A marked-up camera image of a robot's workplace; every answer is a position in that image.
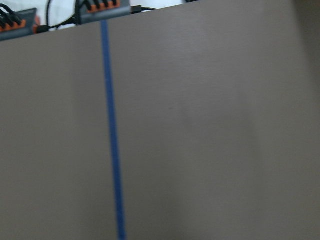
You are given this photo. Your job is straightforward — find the upper red-black connector board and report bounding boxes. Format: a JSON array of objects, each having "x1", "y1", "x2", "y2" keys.
[{"x1": 74, "y1": 0, "x2": 131, "y2": 25}]

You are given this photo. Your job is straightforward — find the red-black connector board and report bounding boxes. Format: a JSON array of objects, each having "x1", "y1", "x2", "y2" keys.
[
  {"x1": 74, "y1": 0, "x2": 131, "y2": 25},
  {"x1": 0, "y1": 3, "x2": 37, "y2": 42}
]

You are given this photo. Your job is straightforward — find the lower red-black connector board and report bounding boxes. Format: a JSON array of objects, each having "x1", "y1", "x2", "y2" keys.
[{"x1": 0, "y1": 3, "x2": 37, "y2": 42}]

